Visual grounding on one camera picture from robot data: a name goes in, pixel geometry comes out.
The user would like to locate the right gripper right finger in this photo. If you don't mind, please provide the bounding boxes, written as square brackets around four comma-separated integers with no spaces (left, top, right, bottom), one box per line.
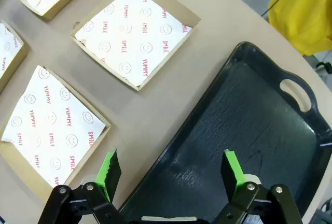
[212,149,304,224]

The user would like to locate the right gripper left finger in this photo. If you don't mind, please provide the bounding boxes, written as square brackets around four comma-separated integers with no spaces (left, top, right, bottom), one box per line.
[38,149,130,224]

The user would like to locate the black plastic serving tray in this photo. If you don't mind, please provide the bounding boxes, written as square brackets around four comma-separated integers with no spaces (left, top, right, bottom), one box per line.
[118,41,332,224]

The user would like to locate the black chair caster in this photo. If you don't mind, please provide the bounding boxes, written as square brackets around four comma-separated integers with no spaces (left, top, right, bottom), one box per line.
[315,62,332,76]

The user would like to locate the person in yellow hoodie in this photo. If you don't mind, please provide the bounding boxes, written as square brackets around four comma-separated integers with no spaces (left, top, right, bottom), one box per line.
[267,0,332,56]

